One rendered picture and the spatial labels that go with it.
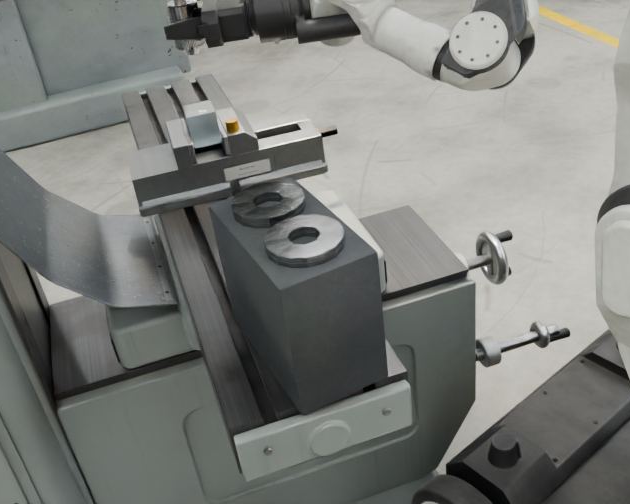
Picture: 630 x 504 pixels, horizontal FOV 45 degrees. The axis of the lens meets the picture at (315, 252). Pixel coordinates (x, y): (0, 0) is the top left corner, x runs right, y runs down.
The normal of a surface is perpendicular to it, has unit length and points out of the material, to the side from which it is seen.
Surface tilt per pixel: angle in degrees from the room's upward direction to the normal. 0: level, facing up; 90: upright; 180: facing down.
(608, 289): 90
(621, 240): 90
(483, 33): 55
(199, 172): 90
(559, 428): 0
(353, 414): 90
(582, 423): 0
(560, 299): 0
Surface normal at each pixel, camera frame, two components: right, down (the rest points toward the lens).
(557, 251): -0.12, -0.83
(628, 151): -0.76, 0.43
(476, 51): -0.41, -0.04
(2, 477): 0.31, 0.47
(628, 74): -0.59, 0.76
